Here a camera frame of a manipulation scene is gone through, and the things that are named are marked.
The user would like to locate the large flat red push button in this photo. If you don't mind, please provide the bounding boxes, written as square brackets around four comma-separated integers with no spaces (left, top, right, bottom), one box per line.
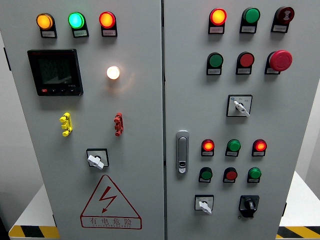
[237,51,255,68]

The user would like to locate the label plate under red lamp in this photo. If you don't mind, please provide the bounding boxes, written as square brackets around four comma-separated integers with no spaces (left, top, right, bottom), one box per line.
[101,26,118,38]

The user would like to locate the small red indicator lamp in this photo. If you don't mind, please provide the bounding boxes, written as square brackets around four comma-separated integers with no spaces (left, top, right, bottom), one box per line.
[201,138,215,152]
[252,138,268,152]

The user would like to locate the red warning triangle sign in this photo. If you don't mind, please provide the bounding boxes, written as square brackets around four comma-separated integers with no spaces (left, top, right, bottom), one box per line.
[79,174,143,230]

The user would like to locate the dark red buzzer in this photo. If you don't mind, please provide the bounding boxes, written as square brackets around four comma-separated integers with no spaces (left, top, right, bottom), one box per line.
[274,6,295,25]

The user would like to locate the black digital display meter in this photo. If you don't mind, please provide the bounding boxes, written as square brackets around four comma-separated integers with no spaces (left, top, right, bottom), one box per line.
[27,48,84,97]

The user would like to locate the label plate under lit green lamp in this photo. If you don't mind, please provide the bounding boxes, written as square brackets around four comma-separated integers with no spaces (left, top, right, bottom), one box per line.
[71,26,90,39]

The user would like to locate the label plate under buzzer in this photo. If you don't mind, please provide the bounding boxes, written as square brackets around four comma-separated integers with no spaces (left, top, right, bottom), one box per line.
[270,23,288,34]

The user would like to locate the small red handle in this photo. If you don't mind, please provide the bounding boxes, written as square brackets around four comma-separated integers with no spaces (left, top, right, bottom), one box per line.
[113,112,125,137]

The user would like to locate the label plate under green button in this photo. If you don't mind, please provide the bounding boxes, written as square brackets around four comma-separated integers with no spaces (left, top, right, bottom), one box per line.
[206,66,223,76]

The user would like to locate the large red indicator lamp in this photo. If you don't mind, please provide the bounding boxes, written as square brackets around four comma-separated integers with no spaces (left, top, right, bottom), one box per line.
[98,11,117,29]

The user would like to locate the small turn switch white handle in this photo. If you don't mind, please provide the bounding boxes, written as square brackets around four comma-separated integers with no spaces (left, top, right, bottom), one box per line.
[194,194,215,216]

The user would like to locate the label plate under yellow lamp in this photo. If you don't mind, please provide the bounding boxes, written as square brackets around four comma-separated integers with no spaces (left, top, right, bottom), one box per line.
[39,27,58,39]

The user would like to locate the turn switch with broad white handle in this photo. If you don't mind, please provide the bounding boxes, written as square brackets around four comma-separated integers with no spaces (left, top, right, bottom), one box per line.
[86,148,110,171]

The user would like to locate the small flat green push button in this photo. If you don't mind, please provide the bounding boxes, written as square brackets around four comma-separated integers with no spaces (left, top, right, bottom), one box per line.
[199,166,213,181]

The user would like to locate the large flat green push button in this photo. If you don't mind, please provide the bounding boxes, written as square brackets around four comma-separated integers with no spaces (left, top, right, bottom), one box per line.
[207,52,224,69]

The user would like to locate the small yellow handle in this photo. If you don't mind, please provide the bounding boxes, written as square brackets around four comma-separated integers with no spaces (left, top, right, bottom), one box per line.
[59,112,74,137]

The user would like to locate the label plate under green domed lamp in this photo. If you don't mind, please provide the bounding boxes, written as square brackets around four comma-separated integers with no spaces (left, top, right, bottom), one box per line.
[239,23,256,34]

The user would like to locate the label plate under red button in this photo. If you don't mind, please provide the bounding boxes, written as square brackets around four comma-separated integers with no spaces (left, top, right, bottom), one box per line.
[235,66,252,76]

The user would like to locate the large turn switch slim white handle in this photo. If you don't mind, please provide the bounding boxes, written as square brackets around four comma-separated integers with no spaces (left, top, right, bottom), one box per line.
[226,94,253,118]

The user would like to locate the small flat red push button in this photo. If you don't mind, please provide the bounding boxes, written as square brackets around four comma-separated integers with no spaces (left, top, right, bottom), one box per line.
[223,167,238,181]

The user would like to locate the large lit green indicator lamp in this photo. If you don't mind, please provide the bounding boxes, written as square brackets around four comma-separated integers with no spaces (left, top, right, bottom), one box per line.
[67,11,86,30]

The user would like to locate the large red-rimmed yellow lamp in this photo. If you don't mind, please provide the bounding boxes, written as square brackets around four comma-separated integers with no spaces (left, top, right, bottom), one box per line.
[209,7,228,26]

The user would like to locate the small green domed lamp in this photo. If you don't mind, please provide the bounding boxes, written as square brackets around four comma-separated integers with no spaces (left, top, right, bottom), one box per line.
[247,167,262,180]
[226,138,242,153]

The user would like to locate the large red stop button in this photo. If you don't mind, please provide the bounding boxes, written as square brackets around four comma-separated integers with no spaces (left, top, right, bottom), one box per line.
[268,49,293,72]

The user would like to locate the large green domed lamp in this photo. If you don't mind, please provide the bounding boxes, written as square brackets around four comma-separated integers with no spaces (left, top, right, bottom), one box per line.
[241,7,261,25]

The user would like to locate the label plate under red-rimmed lamp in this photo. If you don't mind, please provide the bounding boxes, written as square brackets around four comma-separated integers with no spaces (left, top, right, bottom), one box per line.
[208,23,225,35]

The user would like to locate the black yellow striped tape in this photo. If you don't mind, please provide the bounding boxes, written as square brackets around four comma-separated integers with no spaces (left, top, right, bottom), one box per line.
[276,226,320,240]
[8,225,61,240]

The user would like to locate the pale grey cabinet door with lock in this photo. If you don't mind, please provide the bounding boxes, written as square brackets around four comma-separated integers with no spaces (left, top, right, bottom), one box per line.
[163,0,320,240]

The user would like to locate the black knob turn switch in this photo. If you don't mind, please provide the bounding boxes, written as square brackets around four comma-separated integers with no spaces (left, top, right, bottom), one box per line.
[238,194,260,219]

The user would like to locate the silver door lock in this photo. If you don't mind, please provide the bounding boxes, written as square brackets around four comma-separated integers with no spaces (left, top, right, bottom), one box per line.
[175,130,190,175]

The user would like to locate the white glowing lamp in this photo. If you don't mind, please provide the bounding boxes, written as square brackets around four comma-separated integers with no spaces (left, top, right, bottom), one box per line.
[106,65,121,81]

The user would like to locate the pale grey cabinet door with display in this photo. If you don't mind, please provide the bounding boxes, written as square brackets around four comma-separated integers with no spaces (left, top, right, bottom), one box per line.
[0,0,165,240]

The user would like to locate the large yellow indicator lamp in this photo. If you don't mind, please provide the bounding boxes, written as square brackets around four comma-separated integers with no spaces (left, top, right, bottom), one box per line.
[36,12,55,31]

